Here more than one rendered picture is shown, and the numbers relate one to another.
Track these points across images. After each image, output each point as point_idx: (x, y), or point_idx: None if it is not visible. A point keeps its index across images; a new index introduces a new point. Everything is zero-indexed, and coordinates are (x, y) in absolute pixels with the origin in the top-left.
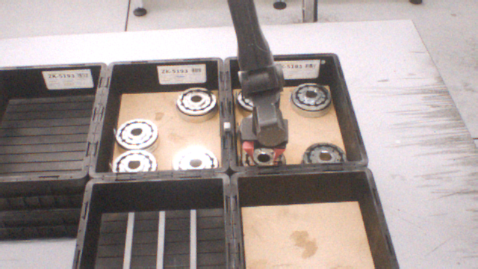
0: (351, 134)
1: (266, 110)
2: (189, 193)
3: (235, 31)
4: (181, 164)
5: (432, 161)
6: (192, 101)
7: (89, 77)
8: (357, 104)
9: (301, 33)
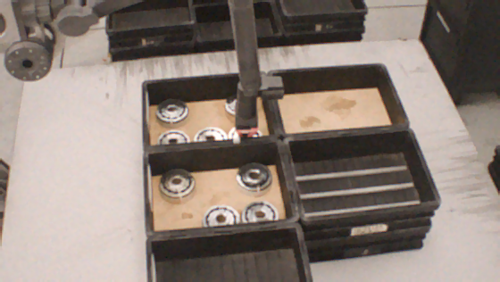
0: (229, 82)
1: (272, 81)
2: None
3: (256, 53)
4: (254, 184)
5: None
6: None
7: (154, 261)
8: (135, 112)
9: (30, 145)
